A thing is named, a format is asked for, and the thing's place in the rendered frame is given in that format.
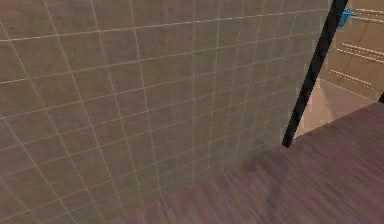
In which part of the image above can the blue door handle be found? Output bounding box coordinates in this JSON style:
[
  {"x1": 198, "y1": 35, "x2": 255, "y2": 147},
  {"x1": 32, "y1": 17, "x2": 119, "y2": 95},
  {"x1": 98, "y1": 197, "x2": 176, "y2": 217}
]
[{"x1": 337, "y1": 7, "x2": 358, "y2": 28}]

